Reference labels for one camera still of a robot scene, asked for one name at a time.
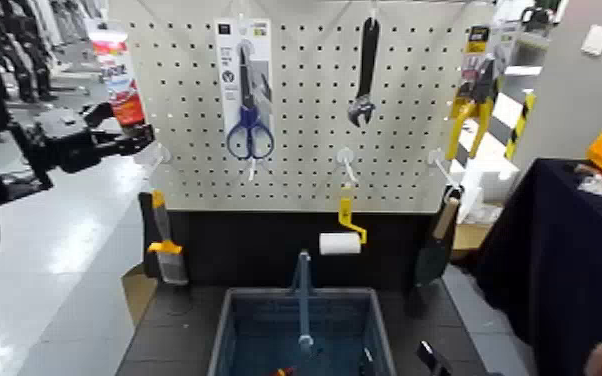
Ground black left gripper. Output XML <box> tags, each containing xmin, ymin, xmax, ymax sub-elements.
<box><xmin>28</xmin><ymin>101</ymin><xmax>156</xmax><ymax>176</ymax></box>

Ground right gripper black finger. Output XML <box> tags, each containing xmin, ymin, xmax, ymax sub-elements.
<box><xmin>358</xmin><ymin>346</ymin><xmax>378</xmax><ymax>376</ymax></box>
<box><xmin>416</xmin><ymin>340</ymin><xmax>457</xmax><ymax>376</ymax></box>

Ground red white glue tube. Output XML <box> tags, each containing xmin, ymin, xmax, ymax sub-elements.
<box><xmin>86</xmin><ymin>19</ymin><xmax>147</xmax><ymax>132</ymax></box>

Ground gray robot stand base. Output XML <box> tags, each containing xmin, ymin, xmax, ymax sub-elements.
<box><xmin>4</xmin><ymin>96</ymin><xmax>58</xmax><ymax>113</ymax></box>

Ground black background robot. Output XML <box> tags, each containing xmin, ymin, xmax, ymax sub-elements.
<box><xmin>0</xmin><ymin>0</ymin><xmax>60</xmax><ymax>104</ymax></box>

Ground scraper with yellow guard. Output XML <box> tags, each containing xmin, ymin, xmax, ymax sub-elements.
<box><xmin>146</xmin><ymin>189</ymin><xmax>190</xmax><ymax>287</ymax></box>

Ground brown cardboard box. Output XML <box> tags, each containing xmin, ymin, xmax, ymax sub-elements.
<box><xmin>450</xmin><ymin>222</ymin><xmax>494</xmax><ymax>261</ymax></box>

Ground blue scissors on package card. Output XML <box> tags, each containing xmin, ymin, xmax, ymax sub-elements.
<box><xmin>214</xmin><ymin>18</ymin><xmax>276</xmax><ymax>161</ymax></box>

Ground dark blue cloth covered table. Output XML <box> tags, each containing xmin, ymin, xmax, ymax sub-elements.
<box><xmin>471</xmin><ymin>157</ymin><xmax>602</xmax><ymax>376</ymax></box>

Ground black back panel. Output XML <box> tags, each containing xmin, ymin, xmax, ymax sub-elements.
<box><xmin>139</xmin><ymin>191</ymin><xmax>462</xmax><ymax>293</ymax></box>

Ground brown cardboard flap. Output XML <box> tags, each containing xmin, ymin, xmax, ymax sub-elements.
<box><xmin>121</xmin><ymin>262</ymin><xmax>160</xmax><ymax>323</ymax></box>

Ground white styrofoam blocks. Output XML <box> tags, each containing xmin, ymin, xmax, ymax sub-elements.
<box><xmin>447</xmin><ymin>152</ymin><xmax>522</xmax><ymax>224</ymax></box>

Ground white perforated pegboard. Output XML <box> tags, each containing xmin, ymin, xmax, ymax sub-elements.
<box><xmin>107</xmin><ymin>0</ymin><xmax>496</xmax><ymax>214</ymax></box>

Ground black adjustable wrench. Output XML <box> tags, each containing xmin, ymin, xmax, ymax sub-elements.
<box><xmin>346</xmin><ymin>17</ymin><xmax>381</xmax><ymax>129</ymax></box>

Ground yellow pliers on package card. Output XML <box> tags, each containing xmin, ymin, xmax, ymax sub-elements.
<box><xmin>445</xmin><ymin>23</ymin><xmax>507</xmax><ymax>161</ymax></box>

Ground black object on shelf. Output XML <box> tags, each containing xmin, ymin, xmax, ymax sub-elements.
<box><xmin>520</xmin><ymin>0</ymin><xmax>565</xmax><ymax>33</ymax></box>

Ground blue plastic crate with handle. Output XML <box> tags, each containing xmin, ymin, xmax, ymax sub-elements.
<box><xmin>207</xmin><ymin>249</ymin><xmax>399</xmax><ymax>376</ymax></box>

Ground wooden handled dark trowel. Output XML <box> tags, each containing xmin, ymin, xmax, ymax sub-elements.
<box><xmin>413</xmin><ymin>195</ymin><xmax>462</xmax><ymax>289</ymax></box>

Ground yellow handled white paint roller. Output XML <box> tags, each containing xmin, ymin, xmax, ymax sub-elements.
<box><xmin>318</xmin><ymin>184</ymin><xmax>369</xmax><ymax>257</ymax></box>

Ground yellow black striped post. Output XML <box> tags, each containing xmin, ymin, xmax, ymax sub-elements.
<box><xmin>504</xmin><ymin>90</ymin><xmax>537</xmax><ymax>161</ymax></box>

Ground white wall plate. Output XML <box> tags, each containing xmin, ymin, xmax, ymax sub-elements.
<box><xmin>580</xmin><ymin>24</ymin><xmax>602</xmax><ymax>57</ymax></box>

